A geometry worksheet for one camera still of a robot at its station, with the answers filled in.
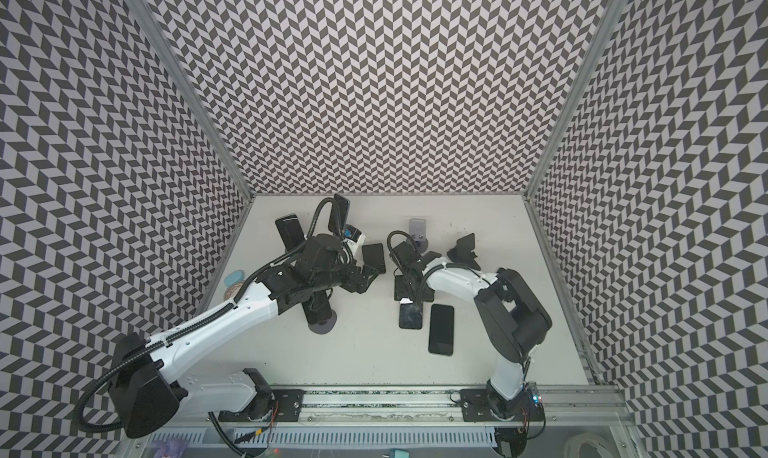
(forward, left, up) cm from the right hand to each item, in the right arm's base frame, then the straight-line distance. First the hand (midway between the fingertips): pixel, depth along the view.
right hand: (411, 302), depth 90 cm
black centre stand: (+13, +11, +7) cm, 18 cm away
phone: (-9, -8, +1) cm, 12 cm away
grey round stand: (+21, -3, +6) cm, 23 cm away
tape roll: (+3, +53, +5) cm, 54 cm away
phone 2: (+21, +38, +10) cm, 45 cm away
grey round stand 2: (-8, +24, +4) cm, 26 cm away
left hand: (+1, +12, +18) cm, 21 cm away
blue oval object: (+6, +53, +7) cm, 54 cm away
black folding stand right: (+13, -16, +8) cm, 22 cm away
